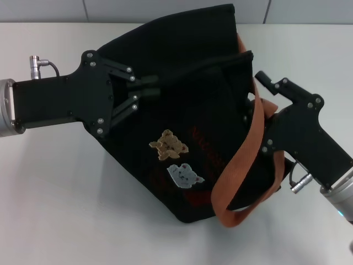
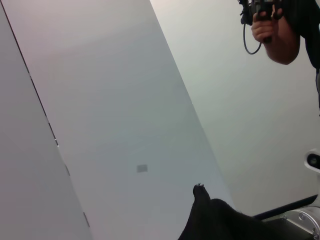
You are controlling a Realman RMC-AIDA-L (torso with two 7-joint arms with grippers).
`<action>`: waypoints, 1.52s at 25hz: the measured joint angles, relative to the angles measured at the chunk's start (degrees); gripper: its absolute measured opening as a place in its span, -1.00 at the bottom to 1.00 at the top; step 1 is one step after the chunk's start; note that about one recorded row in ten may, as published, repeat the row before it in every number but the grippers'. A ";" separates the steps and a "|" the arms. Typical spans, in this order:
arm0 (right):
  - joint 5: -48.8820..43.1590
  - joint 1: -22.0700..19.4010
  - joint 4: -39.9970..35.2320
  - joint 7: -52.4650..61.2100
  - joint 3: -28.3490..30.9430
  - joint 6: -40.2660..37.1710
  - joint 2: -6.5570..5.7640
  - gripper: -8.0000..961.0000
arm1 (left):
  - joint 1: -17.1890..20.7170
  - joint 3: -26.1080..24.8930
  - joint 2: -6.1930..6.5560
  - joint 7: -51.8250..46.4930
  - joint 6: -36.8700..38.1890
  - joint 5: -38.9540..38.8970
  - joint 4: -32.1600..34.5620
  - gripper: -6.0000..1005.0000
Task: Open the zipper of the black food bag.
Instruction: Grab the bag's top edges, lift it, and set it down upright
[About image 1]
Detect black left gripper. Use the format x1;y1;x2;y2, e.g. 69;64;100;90
12;50;161;138

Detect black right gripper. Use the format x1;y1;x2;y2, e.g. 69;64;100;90
242;71;353;188

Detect black food bag orange straps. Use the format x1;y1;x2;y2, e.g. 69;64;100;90
96;3;284;229

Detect silver right gripper cable plug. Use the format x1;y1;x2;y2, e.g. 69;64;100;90
288;162;314;193

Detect silver gripper cable plug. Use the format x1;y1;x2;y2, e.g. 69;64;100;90
29;55;60;81
288;162;314;193

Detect silver left gripper cable plug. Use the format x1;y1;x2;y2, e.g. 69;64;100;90
29;55;60;81

